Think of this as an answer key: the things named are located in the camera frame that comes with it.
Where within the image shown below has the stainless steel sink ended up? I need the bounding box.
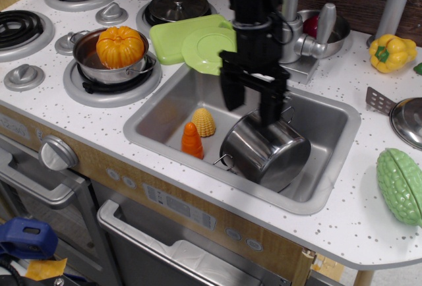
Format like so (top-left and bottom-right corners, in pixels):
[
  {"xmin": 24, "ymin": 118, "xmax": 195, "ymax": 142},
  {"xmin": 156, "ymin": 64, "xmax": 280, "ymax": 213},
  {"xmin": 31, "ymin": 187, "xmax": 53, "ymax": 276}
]
[{"xmin": 123, "ymin": 66, "xmax": 361, "ymax": 215}]

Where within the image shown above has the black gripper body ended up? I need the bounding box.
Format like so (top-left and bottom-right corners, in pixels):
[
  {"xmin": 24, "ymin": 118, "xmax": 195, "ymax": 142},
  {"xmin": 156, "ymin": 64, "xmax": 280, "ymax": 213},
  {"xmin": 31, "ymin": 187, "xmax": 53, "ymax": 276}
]
[{"xmin": 220, "ymin": 24, "xmax": 289, "ymax": 92}]

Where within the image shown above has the silver dishwasher door handle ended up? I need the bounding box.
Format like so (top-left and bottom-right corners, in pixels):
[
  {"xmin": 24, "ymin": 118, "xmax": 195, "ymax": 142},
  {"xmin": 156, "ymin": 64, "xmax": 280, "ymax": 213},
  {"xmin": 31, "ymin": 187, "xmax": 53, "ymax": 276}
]
[{"xmin": 96, "ymin": 199, "xmax": 293, "ymax": 286}]

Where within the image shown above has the orange toy carrot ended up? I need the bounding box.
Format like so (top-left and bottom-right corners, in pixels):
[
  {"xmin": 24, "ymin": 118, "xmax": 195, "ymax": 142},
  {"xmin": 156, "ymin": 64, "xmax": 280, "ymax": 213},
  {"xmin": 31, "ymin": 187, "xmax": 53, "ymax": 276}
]
[{"xmin": 181, "ymin": 122, "xmax": 204, "ymax": 159}]

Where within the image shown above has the metal spatula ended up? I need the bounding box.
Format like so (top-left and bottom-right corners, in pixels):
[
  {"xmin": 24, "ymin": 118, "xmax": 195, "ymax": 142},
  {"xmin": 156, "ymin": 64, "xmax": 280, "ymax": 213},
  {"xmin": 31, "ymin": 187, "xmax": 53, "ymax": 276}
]
[{"xmin": 365, "ymin": 87, "xmax": 396, "ymax": 115}]

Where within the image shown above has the silver oven door handle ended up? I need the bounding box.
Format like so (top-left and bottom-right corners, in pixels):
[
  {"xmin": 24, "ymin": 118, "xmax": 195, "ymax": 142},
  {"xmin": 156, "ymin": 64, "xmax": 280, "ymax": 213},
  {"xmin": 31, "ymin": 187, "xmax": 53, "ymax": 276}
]
[{"xmin": 1, "ymin": 135, "xmax": 92, "ymax": 210}]

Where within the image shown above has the silver oven dial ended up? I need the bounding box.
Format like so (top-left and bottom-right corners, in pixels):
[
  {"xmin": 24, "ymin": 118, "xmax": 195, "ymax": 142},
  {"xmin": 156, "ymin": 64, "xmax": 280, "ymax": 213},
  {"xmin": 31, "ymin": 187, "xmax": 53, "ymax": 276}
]
[{"xmin": 38, "ymin": 135, "xmax": 78, "ymax": 171}]

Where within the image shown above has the steel pot lid on burner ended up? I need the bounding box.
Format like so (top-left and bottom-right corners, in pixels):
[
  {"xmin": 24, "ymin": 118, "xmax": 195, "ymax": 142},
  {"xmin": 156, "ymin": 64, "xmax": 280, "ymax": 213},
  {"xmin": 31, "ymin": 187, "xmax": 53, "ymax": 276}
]
[{"xmin": 148, "ymin": 0, "xmax": 211, "ymax": 24}]

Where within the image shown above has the orange toy pumpkin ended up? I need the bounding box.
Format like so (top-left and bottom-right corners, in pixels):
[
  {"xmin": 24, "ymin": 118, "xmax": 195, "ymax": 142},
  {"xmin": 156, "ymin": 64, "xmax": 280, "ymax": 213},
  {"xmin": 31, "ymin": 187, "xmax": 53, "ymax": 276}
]
[{"xmin": 96, "ymin": 26, "xmax": 146, "ymax": 69}]

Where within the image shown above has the green plastic plate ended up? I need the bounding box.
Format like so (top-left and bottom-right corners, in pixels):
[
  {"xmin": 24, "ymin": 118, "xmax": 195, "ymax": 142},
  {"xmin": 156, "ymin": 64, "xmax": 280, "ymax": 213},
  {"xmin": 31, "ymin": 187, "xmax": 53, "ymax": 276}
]
[{"xmin": 181, "ymin": 27, "xmax": 237, "ymax": 76}]

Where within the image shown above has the green cutting board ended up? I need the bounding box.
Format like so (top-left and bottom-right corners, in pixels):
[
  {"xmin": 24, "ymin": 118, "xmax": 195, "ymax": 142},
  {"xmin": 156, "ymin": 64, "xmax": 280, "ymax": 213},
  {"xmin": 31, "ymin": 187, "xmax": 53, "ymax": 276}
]
[{"xmin": 149, "ymin": 14, "xmax": 236, "ymax": 65}]

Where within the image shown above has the steel lid right edge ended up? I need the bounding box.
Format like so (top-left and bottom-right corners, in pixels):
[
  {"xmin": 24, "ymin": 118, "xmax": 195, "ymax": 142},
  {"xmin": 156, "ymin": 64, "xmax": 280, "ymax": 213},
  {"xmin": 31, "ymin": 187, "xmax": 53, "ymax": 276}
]
[{"xmin": 390, "ymin": 98, "xmax": 421, "ymax": 150}]

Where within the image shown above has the silver toy faucet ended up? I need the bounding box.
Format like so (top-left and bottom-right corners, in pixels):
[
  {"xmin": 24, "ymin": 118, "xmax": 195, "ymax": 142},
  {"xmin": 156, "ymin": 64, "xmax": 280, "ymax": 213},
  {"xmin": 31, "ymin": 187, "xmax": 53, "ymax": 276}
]
[{"xmin": 279, "ymin": 0, "xmax": 337, "ymax": 84}]

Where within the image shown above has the red toy fruit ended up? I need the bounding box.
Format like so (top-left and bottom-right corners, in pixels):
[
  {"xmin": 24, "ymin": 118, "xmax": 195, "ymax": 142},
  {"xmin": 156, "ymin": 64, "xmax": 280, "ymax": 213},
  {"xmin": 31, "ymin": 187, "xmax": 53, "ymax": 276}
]
[{"xmin": 303, "ymin": 15, "xmax": 319, "ymax": 38}]

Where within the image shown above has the silver stove knob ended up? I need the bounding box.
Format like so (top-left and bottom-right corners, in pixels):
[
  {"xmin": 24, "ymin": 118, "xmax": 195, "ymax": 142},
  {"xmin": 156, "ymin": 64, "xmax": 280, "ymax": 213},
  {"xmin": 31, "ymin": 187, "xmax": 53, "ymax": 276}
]
[
  {"xmin": 95, "ymin": 2, "xmax": 129, "ymax": 26},
  {"xmin": 55, "ymin": 30, "xmax": 87, "ymax": 56},
  {"xmin": 3, "ymin": 64, "xmax": 45, "ymax": 92}
]

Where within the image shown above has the silver vertical pole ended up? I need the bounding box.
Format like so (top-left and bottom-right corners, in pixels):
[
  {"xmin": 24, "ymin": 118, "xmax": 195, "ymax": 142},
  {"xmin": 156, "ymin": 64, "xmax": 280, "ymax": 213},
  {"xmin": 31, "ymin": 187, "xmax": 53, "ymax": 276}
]
[{"xmin": 375, "ymin": 0, "xmax": 407, "ymax": 39}]

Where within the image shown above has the steel pot on burner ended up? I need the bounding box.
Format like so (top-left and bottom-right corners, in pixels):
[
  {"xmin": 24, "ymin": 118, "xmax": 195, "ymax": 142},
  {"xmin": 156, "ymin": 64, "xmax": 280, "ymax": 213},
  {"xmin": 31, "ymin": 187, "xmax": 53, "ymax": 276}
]
[{"xmin": 73, "ymin": 26, "xmax": 156, "ymax": 84}]

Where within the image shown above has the black coil burner left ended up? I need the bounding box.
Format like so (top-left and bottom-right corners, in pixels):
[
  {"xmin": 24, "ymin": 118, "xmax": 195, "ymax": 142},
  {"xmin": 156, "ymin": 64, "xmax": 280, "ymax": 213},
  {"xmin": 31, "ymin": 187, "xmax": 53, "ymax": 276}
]
[{"xmin": 1, "ymin": 10, "xmax": 55, "ymax": 62}]

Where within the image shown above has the steel bowl behind faucet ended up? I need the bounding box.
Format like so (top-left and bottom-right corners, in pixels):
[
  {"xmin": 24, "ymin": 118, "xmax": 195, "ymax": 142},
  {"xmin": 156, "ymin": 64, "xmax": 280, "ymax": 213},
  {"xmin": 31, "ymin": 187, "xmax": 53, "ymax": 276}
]
[{"xmin": 298, "ymin": 9, "xmax": 350, "ymax": 58}]

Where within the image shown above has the green toy bitter gourd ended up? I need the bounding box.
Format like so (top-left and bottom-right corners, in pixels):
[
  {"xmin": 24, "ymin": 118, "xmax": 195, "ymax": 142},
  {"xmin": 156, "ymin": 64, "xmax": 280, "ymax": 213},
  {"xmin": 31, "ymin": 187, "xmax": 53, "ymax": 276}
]
[{"xmin": 377, "ymin": 148, "xmax": 421, "ymax": 227}]

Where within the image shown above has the yellow toy bell pepper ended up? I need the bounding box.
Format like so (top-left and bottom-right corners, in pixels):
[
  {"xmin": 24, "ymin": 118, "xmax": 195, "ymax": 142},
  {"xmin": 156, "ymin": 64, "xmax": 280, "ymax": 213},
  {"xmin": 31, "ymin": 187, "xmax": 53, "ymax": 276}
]
[{"xmin": 369, "ymin": 34, "xmax": 417, "ymax": 73}]

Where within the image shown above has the steel pot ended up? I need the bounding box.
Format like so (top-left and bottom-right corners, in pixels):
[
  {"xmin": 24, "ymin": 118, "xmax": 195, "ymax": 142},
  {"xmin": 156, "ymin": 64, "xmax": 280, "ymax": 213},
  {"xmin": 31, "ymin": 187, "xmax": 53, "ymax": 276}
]
[
  {"xmin": 73, "ymin": 26, "xmax": 156, "ymax": 84},
  {"xmin": 217, "ymin": 109, "xmax": 311, "ymax": 192}
]

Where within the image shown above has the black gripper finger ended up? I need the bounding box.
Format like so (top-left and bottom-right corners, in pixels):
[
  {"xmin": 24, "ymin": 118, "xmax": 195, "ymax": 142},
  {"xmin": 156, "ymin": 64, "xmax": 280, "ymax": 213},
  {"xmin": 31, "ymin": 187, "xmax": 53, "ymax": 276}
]
[
  {"xmin": 258, "ymin": 90, "xmax": 286, "ymax": 127},
  {"xmin": 221, "ymin": 69, "xmax": 245, "ymax": 111}
]

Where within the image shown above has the blue clamp tool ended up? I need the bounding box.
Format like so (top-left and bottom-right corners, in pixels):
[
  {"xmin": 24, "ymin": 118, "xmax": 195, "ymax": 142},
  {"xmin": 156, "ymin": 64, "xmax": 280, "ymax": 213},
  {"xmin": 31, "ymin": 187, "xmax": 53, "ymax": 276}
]
[{"xmin": 1, "ymin": 217, "xmax": 59, "ymax": 260}]

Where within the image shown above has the front burner ring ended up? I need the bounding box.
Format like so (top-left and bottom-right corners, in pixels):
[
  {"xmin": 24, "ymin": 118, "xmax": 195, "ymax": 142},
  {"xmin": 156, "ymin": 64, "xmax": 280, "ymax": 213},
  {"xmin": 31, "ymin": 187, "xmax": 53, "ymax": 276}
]
[{"xmin": 63, "ymin": 50, "xmax": 163, "ymax": 108}]

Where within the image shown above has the small green toy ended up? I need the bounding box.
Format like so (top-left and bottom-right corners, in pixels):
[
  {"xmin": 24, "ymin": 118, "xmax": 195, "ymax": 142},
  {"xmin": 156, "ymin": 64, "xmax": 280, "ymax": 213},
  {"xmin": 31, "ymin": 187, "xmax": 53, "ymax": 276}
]
[{"xmin": 413, "ymin": 63, "xmax": 422, "ymax": 75}]

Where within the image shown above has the yellow toy corn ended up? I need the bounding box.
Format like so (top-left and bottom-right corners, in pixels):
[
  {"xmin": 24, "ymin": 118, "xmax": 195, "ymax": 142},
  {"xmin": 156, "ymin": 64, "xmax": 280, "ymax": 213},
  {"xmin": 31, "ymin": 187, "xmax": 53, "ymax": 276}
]
[{"xmin": 191, "ymin": 107, "xmax": 216, "ymax": 138}]

